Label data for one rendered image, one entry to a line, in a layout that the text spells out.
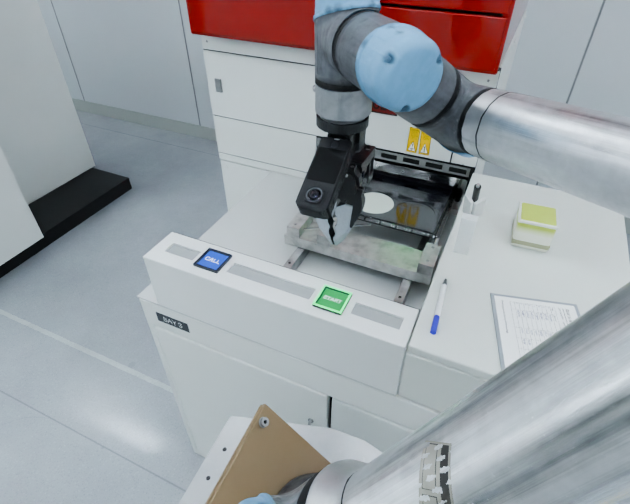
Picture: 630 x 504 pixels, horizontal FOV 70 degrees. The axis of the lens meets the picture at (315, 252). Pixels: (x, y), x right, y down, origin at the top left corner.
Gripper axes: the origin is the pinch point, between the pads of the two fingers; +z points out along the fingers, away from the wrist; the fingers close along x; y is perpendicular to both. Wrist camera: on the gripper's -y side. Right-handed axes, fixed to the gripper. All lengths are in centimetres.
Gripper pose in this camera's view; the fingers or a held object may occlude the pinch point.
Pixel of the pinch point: (332, 240)
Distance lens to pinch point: 71.3
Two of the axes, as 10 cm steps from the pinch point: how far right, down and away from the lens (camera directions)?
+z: 0.0, 7.7, 6.4
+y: 4.2, -5.8, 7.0
